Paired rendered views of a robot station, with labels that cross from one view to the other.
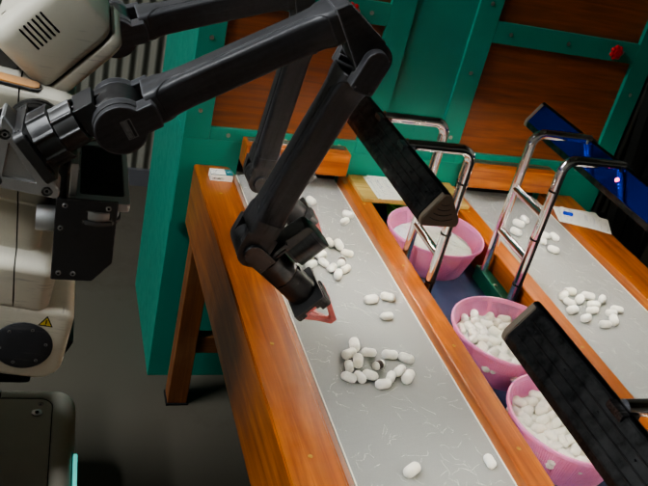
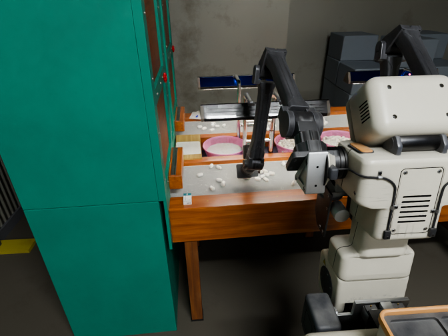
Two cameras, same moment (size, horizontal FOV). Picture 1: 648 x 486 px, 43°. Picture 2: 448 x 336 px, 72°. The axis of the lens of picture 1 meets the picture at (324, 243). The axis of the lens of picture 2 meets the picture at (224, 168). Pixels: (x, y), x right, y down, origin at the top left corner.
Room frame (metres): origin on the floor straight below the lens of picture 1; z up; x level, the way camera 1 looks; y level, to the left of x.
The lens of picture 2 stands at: (1.49, 1.34, 1.56)
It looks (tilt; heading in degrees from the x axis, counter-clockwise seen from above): 29 degrees down; 287
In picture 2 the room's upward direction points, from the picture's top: 1 degrees counter-clockwise
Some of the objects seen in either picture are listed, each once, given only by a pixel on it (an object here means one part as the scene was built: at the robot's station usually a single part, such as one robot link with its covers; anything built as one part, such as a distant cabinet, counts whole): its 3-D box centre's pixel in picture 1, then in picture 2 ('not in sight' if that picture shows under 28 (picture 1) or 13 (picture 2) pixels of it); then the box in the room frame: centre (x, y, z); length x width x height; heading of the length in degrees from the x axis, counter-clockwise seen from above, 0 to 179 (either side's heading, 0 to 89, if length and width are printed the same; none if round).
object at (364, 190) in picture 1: (408, 192); (188, 146); (2.18, -0.20, 0.77); 0.33 x 0.15 x 0.01; 112
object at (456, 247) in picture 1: (429, 249); (225, 153); (1.98, -0.28, 0.71); 0.22 x 0.22 x 0.06
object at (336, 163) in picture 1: (295, 156); (177, 166); (2.10, 0.13, 0.83); 0.30 x 0.06 x 0.07; 112
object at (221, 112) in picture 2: (390, 142); (265, 109); (1.72, -0.09, 1.08); 0.62 x 0.08 x 0.07; 22
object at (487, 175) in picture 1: (508, 175); (180, 118); (2.36, -0.49, 0.83); 0.30 x 0.06 x 0.07; 112
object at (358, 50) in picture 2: not in sight; (385, 89); (0.76, -2.55, 0.58); 1.18 x 0.78 x 1.16; 20
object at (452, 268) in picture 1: (431, 245); (225, 151); (1.98, -0.28, 0.72); 0.27 x 0.27 x 0.10
